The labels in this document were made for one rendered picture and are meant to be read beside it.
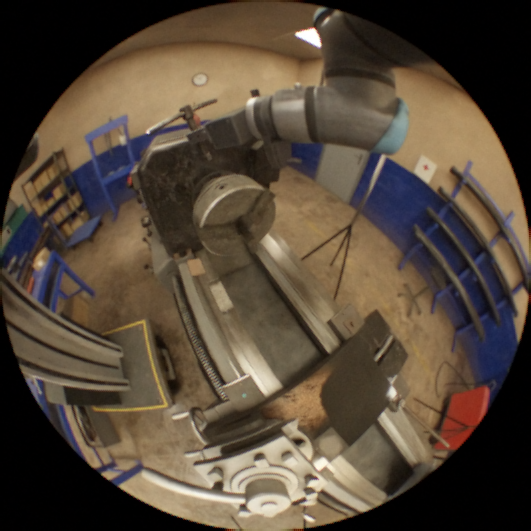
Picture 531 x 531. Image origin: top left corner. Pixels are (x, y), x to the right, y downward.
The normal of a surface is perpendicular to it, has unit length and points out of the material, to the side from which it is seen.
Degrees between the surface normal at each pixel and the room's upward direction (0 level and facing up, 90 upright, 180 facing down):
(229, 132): 106
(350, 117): 98
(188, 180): 90
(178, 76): 90
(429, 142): 90
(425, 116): 90
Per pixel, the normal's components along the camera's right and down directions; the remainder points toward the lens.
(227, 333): 0.10, -0.59
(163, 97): 0.52, 0.71
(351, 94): -0.65, 0.66
